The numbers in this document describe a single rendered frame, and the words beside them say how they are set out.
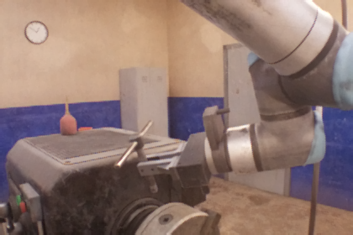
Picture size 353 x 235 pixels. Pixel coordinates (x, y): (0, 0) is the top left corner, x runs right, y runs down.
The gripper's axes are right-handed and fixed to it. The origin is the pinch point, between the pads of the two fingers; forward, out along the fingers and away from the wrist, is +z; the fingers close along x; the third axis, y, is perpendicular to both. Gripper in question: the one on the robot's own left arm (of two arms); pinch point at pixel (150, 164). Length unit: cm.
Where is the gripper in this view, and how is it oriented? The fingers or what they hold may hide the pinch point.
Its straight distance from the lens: 57.8
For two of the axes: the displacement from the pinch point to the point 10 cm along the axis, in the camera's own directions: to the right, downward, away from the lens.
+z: -9.2, 2.0, 3.5
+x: 2.5, -3.9, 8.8
